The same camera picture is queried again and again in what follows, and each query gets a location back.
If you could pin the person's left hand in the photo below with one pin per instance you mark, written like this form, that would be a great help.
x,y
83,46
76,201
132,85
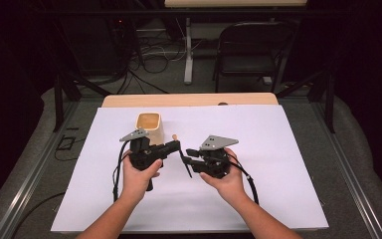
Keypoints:
x,y
136,181

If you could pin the beige square cup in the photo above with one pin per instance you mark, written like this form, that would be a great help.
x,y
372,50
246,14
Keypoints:
x,y
149,121

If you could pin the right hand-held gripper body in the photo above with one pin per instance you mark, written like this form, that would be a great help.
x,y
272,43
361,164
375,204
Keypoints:
x,y
217,142

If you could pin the aluminium rail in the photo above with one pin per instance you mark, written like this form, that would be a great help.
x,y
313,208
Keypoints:
x,y
30,179
351,186

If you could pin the white desk leg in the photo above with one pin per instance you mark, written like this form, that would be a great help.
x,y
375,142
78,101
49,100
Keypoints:
x,y
188,66

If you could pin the person's right hand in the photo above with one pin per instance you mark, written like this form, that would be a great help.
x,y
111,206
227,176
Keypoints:
x,y
230,184

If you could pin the black metal stand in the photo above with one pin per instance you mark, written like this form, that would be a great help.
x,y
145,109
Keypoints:
x,y
329,99
58,99

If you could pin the white board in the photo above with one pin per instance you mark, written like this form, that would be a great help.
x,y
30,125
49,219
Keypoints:
x,y
272,166

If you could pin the small black frame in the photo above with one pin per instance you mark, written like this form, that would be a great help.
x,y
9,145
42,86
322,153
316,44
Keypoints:
x,y
59,143

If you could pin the black metal crossbar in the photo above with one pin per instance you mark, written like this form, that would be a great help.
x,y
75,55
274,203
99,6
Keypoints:
x,y
112,12

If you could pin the black equipment cabinet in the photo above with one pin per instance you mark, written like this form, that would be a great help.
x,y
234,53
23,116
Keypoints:
x,y
93,43

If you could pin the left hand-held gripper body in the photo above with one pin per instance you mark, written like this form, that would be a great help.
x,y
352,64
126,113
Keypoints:
x,y
144,156

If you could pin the light wooden table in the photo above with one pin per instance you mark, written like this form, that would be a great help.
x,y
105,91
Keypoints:
x,y
179,99

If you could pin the dark pencil with beige end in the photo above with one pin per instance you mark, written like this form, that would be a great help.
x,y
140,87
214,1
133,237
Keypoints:
x,y
187,167

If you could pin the black folding chair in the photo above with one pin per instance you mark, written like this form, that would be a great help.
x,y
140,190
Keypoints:
x,y
245,68

